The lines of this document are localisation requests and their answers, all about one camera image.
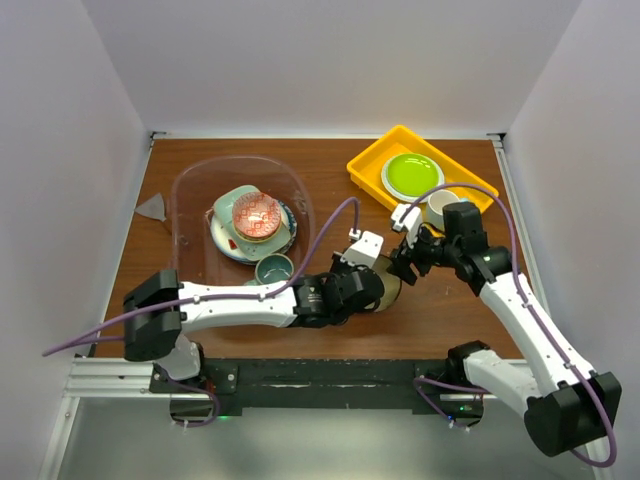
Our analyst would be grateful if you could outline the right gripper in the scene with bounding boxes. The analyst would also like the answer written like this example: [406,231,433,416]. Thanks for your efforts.
[386,221,460,285]

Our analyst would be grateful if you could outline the black bowl beige inside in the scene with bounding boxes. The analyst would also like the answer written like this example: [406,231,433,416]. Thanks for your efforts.
[372,255,402,313]

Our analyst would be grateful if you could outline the blue floral plate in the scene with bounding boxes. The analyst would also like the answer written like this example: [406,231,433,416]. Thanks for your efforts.
[279,201,298,254]

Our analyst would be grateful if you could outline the teal glazed mug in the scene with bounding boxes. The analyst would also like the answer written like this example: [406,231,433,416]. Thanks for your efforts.
[245,253,294,286]

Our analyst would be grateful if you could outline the red patterned bowl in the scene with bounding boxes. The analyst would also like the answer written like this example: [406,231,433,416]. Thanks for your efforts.
[231,191,283,239]

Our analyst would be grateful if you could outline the yellow rimmed dark bowl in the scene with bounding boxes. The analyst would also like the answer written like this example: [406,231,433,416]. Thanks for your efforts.
[234,199,290,245]

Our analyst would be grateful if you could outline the pale green rectangular dish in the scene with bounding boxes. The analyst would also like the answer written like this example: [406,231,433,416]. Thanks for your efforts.
[211,185,290,261]

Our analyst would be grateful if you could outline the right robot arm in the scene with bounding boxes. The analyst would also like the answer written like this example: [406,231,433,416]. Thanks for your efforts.
[391,202,622,468]

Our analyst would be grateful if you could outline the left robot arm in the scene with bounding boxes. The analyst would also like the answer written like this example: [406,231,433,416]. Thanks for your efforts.
[123,267,384,392]

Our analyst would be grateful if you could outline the clear plastic bin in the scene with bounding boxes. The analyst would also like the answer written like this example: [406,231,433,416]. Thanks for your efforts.
[170,155,315,285]

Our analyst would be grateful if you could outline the pale blue rimmed plate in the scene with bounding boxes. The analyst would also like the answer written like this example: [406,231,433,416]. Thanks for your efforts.
[380,152,446,206]

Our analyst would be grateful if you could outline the light blue mug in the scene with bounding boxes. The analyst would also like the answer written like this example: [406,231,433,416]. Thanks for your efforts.
[425,189,460,230]

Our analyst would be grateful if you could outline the lime green plate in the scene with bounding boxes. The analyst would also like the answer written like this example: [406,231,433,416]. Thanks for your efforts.
[385,153,443,198]

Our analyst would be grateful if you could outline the grey triangular marker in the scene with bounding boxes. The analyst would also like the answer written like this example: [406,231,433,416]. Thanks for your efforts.
[135,193,166,222]

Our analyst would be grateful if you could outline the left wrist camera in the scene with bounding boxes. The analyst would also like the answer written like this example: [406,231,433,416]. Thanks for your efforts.
[340,228,384,268]

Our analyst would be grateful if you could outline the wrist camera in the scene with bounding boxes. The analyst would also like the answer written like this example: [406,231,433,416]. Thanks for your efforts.
[390,204,423,236]
[340,228,384,268]

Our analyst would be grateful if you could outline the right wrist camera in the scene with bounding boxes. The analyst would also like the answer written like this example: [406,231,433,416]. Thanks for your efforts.
[390,204,423,236]

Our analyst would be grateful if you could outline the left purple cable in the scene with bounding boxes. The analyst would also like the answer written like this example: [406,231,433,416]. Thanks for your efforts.
[42,196,362,357]

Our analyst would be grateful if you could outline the purple cable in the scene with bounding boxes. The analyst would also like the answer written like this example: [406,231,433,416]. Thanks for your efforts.
[42,196,362,357]
[412,183,618,469]

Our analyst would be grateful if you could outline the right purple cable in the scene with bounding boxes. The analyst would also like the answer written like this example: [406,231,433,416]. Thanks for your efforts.
[412,183,618,469]

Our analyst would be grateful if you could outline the aluminium frame rail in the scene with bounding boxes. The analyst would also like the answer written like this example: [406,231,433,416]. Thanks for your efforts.
[37,357,154,480]

